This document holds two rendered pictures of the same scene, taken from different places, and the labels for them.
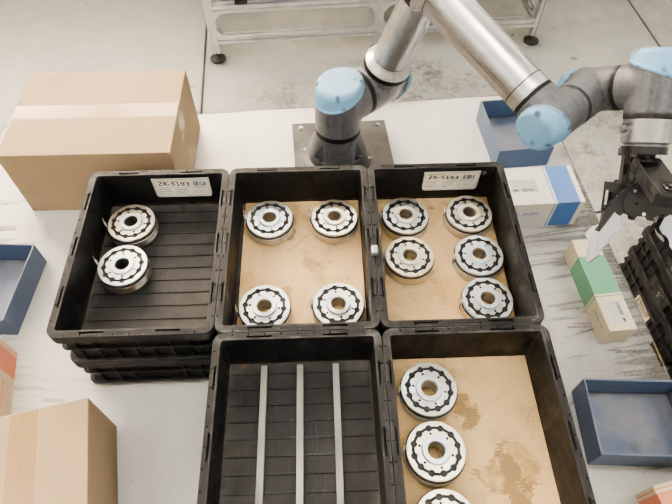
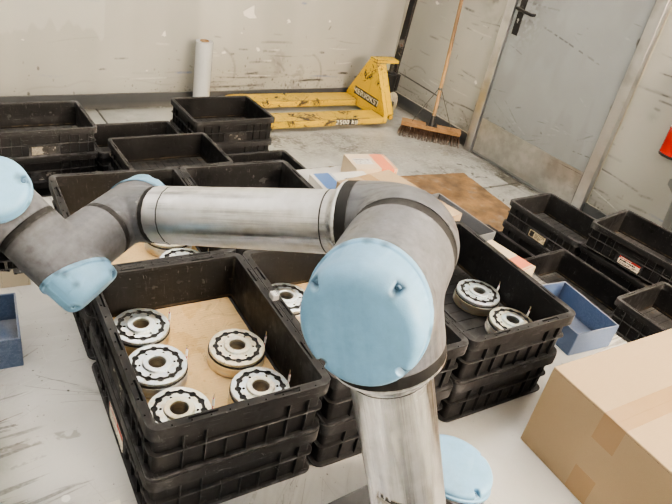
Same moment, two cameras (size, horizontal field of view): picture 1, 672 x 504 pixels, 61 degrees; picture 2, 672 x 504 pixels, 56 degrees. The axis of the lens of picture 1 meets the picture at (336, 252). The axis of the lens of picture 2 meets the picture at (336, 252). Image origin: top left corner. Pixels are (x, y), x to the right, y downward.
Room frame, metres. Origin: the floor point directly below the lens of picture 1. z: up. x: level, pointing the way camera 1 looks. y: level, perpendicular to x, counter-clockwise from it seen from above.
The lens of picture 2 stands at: (1.47, -0.53, 1.63)
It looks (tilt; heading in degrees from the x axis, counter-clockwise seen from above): 31 degrees down; 146
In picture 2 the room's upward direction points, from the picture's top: 12 degrees clockwise
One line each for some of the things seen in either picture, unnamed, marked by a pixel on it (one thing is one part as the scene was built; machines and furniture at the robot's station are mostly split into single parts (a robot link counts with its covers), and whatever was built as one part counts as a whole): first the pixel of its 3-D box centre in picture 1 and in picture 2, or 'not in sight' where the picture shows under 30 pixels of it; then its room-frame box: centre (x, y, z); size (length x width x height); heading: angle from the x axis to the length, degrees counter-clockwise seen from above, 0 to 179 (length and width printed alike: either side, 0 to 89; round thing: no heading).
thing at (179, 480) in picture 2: not in sight; (196, 395); (0.67, -0.22, 0.76); 0.40 x 0.30 x 0.12; 2
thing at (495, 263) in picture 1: (478, 255); (157, 364); (0.67, -0.30, 0.86); 0.10 x 0.10 x 0.01
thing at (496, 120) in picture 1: (513, 132); not in sight; (1.17, -0.49, 0.74); 0.20 x 0.15 x 0.07; 6
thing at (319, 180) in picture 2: not in sight; (342, 193); (-0.05, 0.49, 0.75); 0.20 x 0.12 x 0.09; 89
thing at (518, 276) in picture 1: (443, 253); (200, 352); (0.67, -0.22, 0.87); 0.40 x 0.30 x 0.11; 2
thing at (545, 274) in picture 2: not in sight; (564, 317); (0.29, 1.38, 0.31); 0.40 x 0.30 x 0.34; 5
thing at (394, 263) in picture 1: (409, 256); (237, 347); (0.67, -0.15, 0.86); 0.10 x 0.10 x 0.01
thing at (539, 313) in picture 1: (447, 239); (202, 329); (0.67, -0.22, 0.92); 0.40 x 0.30 x 0.02; 2
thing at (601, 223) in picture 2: not in sight; (629, 284); (0.25, 1.78, 0.37); 0.42 x 0.34 x 0.46; 5
